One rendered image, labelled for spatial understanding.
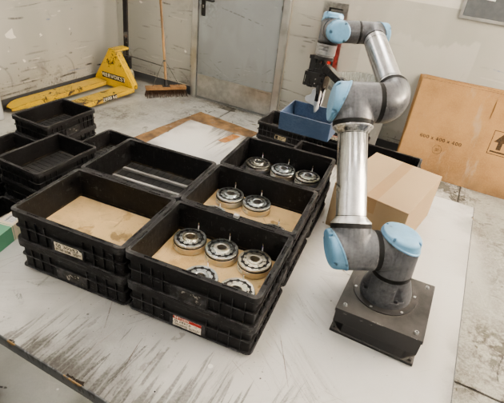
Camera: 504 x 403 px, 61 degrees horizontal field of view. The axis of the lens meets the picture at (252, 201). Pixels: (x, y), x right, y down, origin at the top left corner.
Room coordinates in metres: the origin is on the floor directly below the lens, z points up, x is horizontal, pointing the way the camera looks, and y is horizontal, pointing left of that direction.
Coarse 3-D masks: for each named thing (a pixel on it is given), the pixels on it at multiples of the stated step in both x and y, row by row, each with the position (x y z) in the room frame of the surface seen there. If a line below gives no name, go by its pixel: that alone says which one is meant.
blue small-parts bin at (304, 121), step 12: (288, 108) 1.62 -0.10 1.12; (300, 108) 1.67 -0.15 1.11; (312, 108) 1.65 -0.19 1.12; (324, 108) 1.63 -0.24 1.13; (288, 120) 1.53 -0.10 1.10; (300, 120) 1.51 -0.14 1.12; (312, 120) 1.50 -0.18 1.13; (324, 120) 1.63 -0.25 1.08; (300, 132) 1.51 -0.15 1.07; (312, 132) 1.49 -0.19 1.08; (324, 132) 1.48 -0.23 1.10
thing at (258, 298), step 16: (256, 224) 1.08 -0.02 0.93; (288, 240) 1.02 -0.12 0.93; (128, 256) 0.88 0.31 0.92; (144, 256) 0.88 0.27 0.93; (176, 272) 0.83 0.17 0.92; (192, 272) 0.83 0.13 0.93; (272, 272) 0.87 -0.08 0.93; (208, 288) 0.80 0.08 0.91; (224, 288) 0.79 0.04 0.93; (256, 304) 0.77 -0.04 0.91
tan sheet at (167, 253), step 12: (168, 240) 1.08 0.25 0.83; (156, 252) 1.01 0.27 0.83; (168, 252) 1.02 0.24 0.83; (204, 252) 1.04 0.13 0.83; (240, 252) 1.06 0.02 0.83; (180, 264) 0.97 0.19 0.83; (192, 264) 0.98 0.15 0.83; (204, 264) 0.98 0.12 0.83; (228, 276) 0.94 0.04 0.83; (240, 276) 0.95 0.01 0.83
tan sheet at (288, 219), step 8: (216, 192) 1.40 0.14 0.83; (208, 200) 1.34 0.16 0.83; (224, 208) 1.30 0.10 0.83; (240, 208) 1.31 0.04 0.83; (272, 208) 1.34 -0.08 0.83; (280, 208) 1.34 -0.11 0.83; (248, 216) 1.27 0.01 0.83; (272, 216) 1.29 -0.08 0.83; (280, 216) 1.29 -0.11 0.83; (288, 216) 1.30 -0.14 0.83; (296, 216) 1.30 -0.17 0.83; (280, 224) 1.24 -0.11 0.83; (288, 224) 1.25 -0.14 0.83
